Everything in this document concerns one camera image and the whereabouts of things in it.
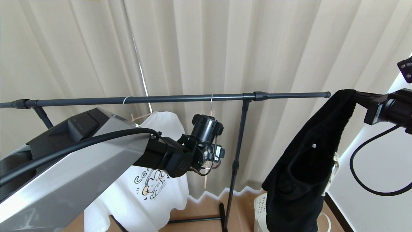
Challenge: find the white laundry basket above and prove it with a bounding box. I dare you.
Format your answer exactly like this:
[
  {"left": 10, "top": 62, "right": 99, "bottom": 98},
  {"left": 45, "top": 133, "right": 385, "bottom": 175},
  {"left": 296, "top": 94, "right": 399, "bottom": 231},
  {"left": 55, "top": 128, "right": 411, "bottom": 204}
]
[{"left": 254, "top": 193, "right": 332, "bottom": 232}]

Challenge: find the white printed t-shirt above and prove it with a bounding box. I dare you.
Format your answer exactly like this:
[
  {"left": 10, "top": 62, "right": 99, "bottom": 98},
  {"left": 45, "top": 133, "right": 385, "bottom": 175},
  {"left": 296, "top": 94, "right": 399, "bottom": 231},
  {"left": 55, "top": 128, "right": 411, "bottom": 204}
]
[{"left": 84, "top": 111, "right": 190, "bottom": 232}]

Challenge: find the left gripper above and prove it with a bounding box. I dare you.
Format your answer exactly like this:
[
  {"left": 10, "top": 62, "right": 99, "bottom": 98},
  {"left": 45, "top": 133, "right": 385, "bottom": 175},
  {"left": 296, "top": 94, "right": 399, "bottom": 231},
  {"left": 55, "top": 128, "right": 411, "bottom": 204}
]
[{"left": 207, "top": 144, "right": 226, "bottom": 164}]

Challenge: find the beige curtain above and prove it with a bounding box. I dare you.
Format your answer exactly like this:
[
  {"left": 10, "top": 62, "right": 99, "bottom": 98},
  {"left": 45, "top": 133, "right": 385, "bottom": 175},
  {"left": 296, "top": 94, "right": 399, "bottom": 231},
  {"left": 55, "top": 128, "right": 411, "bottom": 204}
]
[{"left": 0, "top": 0, "right": 412, "bottom": 200}]

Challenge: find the black garment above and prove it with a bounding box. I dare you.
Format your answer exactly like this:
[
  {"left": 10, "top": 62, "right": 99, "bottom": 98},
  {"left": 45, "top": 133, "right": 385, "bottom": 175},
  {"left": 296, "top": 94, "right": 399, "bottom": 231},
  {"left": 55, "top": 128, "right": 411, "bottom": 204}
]
[{"left": 261, "top": 89, "right": 357, "bottom": 232}]

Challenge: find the black clothes rack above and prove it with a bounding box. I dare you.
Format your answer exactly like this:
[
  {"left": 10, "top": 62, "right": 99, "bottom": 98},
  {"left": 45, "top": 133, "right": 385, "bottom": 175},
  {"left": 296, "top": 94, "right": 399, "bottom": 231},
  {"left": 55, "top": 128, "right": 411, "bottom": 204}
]
[{"left": 0, "top": 92, "right": 331, "bottom": 232}]

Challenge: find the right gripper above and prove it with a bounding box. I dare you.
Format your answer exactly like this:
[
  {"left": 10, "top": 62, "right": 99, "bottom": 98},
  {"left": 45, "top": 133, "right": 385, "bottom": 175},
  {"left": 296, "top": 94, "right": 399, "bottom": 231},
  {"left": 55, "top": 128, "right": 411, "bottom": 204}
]
[{"left": 364, "top": 89, "right": 412, "bottom": 134}]

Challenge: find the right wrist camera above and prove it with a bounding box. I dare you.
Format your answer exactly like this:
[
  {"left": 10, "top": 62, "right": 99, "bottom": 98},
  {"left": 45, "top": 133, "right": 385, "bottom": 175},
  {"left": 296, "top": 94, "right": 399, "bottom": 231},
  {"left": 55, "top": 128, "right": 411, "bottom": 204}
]
[{"left": 398, "top": 56, "right": 412, "bottom": 83}]

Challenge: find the pink clothes hanger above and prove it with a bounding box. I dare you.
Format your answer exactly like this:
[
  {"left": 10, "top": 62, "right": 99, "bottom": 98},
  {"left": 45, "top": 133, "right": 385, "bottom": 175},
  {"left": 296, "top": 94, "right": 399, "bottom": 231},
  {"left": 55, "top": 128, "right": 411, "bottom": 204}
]
[
  {"left": 123, "top": 96, "right": 155, "bottom": 123},
  {"left": 204, "top": 94, "right": 216, "bottom": 188}
]

